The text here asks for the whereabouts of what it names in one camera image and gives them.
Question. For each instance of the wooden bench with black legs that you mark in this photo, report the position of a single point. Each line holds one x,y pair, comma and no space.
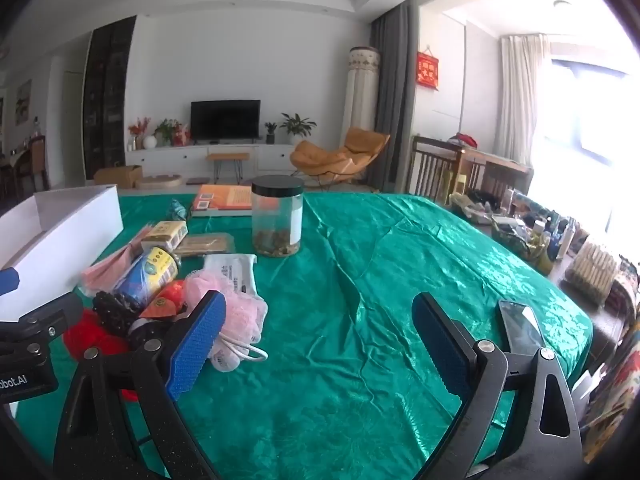
227,156

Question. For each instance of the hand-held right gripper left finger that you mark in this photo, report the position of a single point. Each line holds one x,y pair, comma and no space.
192,345

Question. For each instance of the orange rocking chair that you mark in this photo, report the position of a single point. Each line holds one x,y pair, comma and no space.
325,160

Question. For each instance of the white cardboard box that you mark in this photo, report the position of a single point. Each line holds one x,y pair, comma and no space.
60,240

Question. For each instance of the red cloth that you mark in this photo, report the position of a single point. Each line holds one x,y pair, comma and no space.
464,139

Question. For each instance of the white wipe packet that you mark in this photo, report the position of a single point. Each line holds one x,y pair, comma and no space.
232,270

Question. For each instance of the beige oval cat scratcher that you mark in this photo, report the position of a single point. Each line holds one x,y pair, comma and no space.
159,181

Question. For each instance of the black display cabinet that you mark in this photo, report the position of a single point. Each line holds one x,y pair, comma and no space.
107,100

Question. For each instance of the small green potted plant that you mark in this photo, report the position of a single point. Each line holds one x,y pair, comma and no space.
270,131

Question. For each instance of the green tablecloth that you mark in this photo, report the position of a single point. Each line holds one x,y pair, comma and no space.
350,260

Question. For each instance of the clear jar with black lid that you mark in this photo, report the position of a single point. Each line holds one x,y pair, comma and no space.
277,215

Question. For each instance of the floral patterned blanket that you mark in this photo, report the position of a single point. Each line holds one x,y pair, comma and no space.
617,360

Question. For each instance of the covered standing air conditioner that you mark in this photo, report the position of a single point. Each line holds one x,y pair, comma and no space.
361,90

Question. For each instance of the brown cardboard box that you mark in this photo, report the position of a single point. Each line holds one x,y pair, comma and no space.
117,176

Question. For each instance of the group of small bottles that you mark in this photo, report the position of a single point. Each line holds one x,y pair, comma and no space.
562,235

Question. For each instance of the black smartphone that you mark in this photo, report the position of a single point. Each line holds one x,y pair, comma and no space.
520,327

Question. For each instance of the grey flat pad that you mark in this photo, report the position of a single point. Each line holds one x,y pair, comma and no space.
197,181

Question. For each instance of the white television cabinet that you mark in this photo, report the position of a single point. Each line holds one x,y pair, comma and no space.
170,157

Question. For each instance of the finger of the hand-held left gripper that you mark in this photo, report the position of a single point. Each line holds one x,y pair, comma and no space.
7,281
47,317

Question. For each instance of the red gold-printed packet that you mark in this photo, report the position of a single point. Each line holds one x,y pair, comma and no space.
167,300

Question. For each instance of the clear pack of sticks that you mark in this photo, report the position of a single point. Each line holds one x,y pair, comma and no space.
590,272

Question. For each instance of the pink plastic bag pack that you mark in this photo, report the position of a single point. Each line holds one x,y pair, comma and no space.
107,267

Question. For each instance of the wooden slatted chair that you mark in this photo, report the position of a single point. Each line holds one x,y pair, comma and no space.
435,165

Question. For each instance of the black television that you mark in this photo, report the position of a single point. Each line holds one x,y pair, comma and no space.
225,120

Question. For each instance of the blue trash bag roll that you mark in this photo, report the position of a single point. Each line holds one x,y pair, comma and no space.
145,272

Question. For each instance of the red wall hanging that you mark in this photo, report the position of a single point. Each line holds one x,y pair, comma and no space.
428,71

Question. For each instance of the grey curtain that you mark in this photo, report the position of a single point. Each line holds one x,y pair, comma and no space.
392,100

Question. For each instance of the large green potted plant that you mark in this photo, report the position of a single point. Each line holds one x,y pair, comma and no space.
296,125

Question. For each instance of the red flower arrangement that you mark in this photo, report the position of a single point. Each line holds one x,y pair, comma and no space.
139,127

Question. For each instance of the black lace net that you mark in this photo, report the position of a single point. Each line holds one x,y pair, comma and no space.
115,310

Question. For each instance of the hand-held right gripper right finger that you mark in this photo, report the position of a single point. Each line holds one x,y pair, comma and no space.
442,347

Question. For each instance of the white round vase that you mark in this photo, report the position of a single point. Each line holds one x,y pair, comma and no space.
149,141

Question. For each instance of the teal patterned cloth pouch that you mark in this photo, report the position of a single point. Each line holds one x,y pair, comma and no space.
178,209

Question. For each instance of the wooden dining chair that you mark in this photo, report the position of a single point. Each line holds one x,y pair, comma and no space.
36,160

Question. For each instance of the white sheer curtain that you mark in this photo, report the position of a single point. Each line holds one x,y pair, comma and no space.
520,100

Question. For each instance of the orange book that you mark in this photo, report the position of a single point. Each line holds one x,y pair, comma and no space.
225,199

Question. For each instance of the framed wall painting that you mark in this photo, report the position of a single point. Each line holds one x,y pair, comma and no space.
23,102

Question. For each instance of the pink bath pouf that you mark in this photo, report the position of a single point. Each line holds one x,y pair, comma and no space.
242,315

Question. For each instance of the green plant with red blooms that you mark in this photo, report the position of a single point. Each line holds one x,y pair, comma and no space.
166,129

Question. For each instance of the yellow packaged box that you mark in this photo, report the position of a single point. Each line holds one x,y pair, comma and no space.
164,235

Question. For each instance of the red yarn ball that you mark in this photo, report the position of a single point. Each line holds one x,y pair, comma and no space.
87,340

